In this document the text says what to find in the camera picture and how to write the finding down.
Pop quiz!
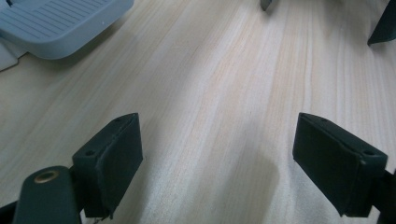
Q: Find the white pedal trash can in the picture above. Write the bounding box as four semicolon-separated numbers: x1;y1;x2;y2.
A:
0;0;134;72

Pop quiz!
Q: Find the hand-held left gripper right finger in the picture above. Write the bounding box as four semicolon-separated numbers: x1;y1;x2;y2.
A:
291;112;389;218

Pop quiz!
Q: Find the small grey object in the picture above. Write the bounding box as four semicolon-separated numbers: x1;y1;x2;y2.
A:
260;0;276;12

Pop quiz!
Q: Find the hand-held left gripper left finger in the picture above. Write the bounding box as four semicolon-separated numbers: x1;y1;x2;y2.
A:
72;112;145;220

